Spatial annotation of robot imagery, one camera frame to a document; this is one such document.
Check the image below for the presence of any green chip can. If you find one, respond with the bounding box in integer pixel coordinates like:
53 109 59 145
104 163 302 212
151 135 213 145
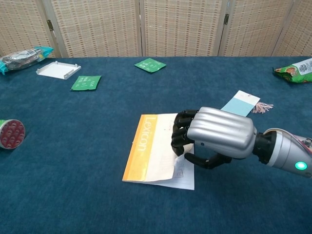
0 119 26 150

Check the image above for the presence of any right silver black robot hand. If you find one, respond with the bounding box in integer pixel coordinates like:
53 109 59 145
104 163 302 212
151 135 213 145
170 106 258 170

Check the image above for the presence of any white square plastic tray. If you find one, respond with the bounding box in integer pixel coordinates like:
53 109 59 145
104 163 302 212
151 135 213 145
36 61 82 80

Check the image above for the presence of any dark blue tablecloth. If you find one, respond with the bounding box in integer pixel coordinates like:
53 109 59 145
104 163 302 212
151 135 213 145
0 56 312 234

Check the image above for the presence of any light blue tasselled bookmark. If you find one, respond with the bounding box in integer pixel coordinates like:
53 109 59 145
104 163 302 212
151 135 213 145
220 90 274 117

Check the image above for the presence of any teal snack bag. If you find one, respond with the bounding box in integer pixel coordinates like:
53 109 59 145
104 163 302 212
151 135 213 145
0 46 54 76

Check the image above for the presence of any green snack bag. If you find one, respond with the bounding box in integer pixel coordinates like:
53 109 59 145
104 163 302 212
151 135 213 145
272 57 312 84

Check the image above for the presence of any green sachet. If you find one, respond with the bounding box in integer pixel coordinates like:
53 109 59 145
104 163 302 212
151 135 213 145
134 58 167 74
70 75 102 92

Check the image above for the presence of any white paper sheet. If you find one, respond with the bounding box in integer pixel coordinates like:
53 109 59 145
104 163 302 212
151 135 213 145
121 113 195 191

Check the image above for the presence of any woven folding screen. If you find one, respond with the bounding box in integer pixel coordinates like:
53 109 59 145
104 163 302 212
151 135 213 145
0 0 312 59

